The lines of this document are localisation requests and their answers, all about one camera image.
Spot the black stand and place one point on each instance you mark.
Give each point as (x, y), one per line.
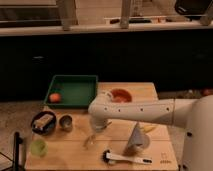
(17, 141)

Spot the yellow banana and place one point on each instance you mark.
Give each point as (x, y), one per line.
(148, 128)

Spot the green plastic tray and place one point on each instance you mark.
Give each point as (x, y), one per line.
(76, 91)

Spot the wrapped snack bar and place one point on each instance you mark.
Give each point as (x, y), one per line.
(43, 121)

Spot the wooden table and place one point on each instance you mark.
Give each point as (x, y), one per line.
(65, 151)

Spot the black bowl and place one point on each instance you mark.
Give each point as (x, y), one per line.
(49, 128)

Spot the grey paper bag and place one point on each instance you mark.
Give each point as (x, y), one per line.
(136, 142)

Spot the orange fruit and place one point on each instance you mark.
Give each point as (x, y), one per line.
(55, 98)

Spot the red bowl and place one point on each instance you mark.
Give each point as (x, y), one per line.
(121, 95)

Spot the small metal cup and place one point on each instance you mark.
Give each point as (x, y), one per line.
(65, 123)

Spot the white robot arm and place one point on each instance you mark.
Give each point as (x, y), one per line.
(194, 115)

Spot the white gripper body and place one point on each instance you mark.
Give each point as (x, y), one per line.
(98, 124)

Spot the green plastic cup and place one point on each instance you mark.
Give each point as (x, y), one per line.
(38, 147)

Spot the white dish brush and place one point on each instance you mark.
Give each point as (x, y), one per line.
(107, 156)

